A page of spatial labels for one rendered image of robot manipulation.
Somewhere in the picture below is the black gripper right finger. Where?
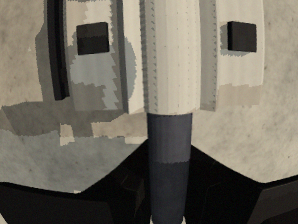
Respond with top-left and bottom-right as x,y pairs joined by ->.
184,145 -> 298,224

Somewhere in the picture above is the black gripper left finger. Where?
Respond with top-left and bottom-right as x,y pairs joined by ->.
0,139 -> 150,224

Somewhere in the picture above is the dark grey cylindrical shaft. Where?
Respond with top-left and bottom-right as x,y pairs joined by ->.
148,113 -> 193,224

